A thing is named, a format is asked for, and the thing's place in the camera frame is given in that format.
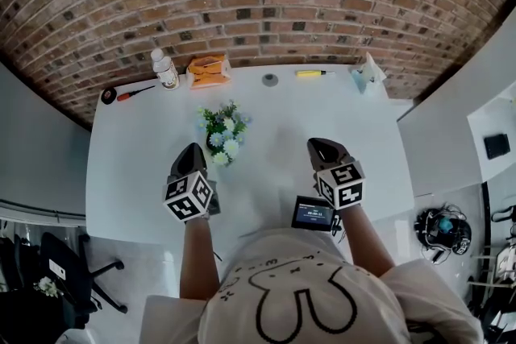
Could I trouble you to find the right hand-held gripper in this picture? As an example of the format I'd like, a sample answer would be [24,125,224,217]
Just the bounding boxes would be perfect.
[306,137,366,211]

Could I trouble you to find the orange paper box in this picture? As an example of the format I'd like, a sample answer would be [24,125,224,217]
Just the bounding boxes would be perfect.
[185,54,233,90]

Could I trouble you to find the blue and white flowers bunch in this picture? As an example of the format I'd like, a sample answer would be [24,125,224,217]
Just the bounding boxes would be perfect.
[196,99,253,168]

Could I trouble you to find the person's left forearm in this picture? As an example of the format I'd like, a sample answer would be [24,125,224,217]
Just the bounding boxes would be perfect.
[179,213,223,300]

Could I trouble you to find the person's right forearm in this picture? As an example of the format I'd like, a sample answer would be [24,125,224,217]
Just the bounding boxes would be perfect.
[339,206,397,277]

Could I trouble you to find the clear plastic bottle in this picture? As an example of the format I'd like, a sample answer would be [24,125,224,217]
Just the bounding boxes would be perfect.
[151,48,181,91]

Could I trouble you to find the red handle screwdriver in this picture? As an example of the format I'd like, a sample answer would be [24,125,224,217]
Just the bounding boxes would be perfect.
[116,85,156,103]

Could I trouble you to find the small black screen device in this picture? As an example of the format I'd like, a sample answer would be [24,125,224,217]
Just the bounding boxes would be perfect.
[290,195,336,232]

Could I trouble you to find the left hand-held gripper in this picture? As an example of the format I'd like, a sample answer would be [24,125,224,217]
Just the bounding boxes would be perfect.
[163,143,222,222]

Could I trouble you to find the small white flower bunch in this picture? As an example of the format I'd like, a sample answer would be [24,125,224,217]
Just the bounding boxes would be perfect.
[33,276,60,298]

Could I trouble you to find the black office chair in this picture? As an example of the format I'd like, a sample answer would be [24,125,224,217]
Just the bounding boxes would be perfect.
[0,231,129,332]

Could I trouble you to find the yellow handle screwdriver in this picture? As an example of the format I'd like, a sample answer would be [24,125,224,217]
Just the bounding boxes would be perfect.
[294,69,336,79]

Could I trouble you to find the black headset with cables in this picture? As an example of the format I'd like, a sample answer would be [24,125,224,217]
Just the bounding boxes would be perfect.
[414,204,473,265]

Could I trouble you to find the white side desk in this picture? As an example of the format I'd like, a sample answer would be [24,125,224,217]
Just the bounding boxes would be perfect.
[466,81,516,184]

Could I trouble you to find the black square pad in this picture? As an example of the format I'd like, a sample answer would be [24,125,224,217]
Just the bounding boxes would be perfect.
[483,134,511,160]

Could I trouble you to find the white rabbit print shirt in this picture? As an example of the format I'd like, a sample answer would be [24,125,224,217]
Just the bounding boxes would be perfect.
[139,227,485,344]

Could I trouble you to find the white table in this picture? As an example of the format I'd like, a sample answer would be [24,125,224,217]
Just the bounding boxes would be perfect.
[85,63,417,251]

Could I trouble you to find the white and blue tissue pack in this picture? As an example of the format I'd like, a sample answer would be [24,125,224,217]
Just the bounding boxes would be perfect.
[347,51,388,95]

